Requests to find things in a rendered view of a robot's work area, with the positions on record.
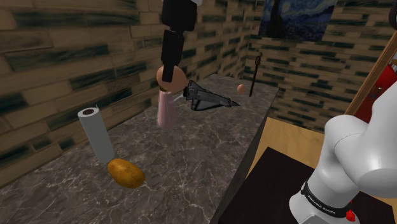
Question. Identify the blue night sky wall picture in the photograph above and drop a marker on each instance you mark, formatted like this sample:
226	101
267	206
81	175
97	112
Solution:
294	18

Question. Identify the pink translucent bottle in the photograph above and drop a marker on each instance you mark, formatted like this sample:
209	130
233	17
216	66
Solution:
167	111

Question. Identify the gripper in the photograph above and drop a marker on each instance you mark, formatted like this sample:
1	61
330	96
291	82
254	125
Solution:
179	14

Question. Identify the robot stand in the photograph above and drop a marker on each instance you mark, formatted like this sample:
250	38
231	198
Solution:
266	192

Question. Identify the grey paper towel roll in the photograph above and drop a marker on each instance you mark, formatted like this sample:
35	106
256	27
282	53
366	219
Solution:
96	136

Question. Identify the large brown egg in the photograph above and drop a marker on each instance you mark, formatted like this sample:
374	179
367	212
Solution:
179	81

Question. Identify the black toy jet plane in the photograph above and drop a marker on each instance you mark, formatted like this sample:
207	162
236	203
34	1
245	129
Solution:
204	97

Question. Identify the brown potato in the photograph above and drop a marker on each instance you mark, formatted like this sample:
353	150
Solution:
126	173

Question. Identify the small brown egg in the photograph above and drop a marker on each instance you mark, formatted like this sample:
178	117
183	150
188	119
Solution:
241	89

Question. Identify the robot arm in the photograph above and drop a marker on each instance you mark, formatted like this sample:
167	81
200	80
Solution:
356	155

